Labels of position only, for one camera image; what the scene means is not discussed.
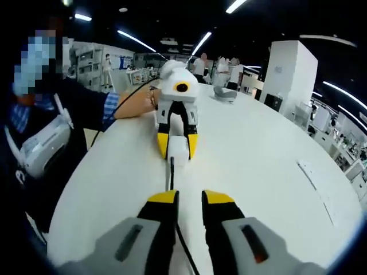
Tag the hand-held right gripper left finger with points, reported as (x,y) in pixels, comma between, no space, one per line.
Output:
(129,243)

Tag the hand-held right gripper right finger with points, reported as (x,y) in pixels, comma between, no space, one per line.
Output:
(252,243)

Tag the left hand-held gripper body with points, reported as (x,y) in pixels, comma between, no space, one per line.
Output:
(172,77)

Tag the white charger adapter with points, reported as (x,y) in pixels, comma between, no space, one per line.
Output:
(179,147)

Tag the person's left hand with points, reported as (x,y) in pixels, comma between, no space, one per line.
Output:
(151,103)

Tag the ceiling strip light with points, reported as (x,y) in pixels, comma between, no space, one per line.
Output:
(201,43)
(344,94)
(136,40)

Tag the grey curved object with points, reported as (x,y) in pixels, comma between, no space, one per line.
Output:
(225,95)

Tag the white storage shelves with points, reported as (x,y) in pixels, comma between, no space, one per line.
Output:
(86,64)

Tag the black bin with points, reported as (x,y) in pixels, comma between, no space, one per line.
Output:
(273,102)

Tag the person in blue shirt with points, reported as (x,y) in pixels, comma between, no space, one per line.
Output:
(80,94)

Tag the white square pillar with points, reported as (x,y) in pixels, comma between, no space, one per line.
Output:
(289,77)

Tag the white chest device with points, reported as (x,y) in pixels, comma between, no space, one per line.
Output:
(43,143)

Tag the row of white office desks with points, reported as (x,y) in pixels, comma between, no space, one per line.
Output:
(341,143)

